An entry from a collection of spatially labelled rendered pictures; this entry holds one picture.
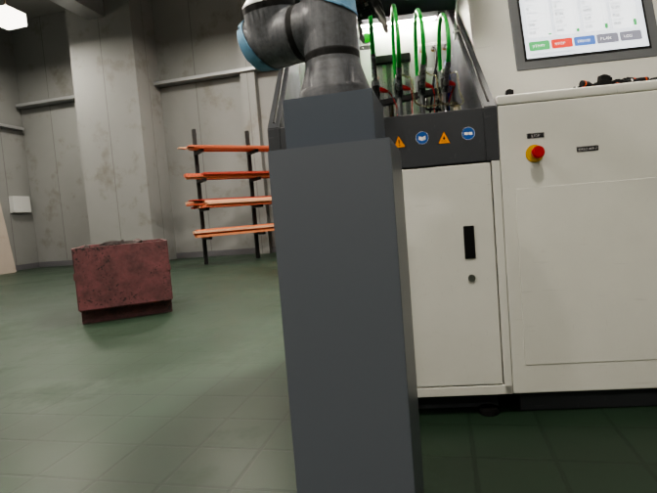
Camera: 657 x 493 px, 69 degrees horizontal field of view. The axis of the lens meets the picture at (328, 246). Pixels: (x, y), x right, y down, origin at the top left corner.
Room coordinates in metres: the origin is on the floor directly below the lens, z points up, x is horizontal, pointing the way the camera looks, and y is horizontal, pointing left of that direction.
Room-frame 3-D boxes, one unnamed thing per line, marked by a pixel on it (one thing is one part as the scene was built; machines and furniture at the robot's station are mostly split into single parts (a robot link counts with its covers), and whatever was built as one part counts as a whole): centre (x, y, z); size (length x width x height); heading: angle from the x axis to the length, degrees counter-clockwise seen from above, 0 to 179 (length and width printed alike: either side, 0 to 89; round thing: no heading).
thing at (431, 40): (1.99, -0.48, 1.20); 0.13 x 0.03 x 0.31; 84
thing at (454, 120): (1.52, -0.19, 0.87); 0.62 x 0.04 x 0.16; 84
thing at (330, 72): (1.04, -0.04, 0.95); 0.15 x 0.15 x 0.10
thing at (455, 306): (1.50, -0.18, 0.44); 0.65 x 0.02 x 0.68; 84
